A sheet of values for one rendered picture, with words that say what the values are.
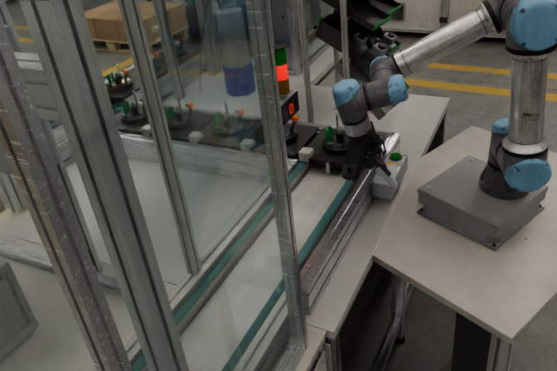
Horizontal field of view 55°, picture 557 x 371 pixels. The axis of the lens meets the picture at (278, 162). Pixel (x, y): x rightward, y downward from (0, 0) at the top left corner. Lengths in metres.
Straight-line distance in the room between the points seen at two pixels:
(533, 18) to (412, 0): 4.67
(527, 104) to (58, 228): 1.20
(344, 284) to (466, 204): 0.46
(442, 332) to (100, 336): 2.07
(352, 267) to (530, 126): 0.63
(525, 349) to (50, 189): 2.29
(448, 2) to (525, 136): 4.44
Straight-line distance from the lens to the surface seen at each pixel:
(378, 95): 1.44
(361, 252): 1.68
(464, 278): 1.63
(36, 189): 0.60
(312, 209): 1.78
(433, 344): 2.59
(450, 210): 1.75
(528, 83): 1.49
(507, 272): 1.67
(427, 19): 6.04
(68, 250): 0.65
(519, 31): 1.40
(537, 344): 2.67
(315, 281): 1.48
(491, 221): 1.69
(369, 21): 2.07
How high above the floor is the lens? 1.96
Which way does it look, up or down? 31 degrees down
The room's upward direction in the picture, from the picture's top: 7 degrees counter-clockwise
